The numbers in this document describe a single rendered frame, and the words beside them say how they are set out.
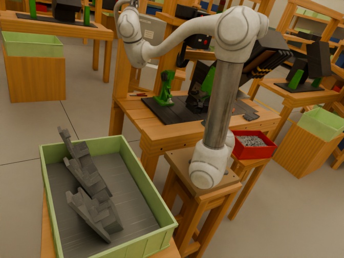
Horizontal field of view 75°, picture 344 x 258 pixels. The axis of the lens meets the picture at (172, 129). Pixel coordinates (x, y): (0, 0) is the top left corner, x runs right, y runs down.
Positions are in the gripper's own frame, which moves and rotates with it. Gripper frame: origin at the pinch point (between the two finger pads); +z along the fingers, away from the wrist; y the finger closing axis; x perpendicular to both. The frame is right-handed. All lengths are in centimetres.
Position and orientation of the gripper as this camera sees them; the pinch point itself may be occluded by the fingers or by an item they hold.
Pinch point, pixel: (134, 2)
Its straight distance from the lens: 156.9
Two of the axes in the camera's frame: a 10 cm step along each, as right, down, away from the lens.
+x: -10.0, -0.5, -0.8
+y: 0.9, -7.0, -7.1
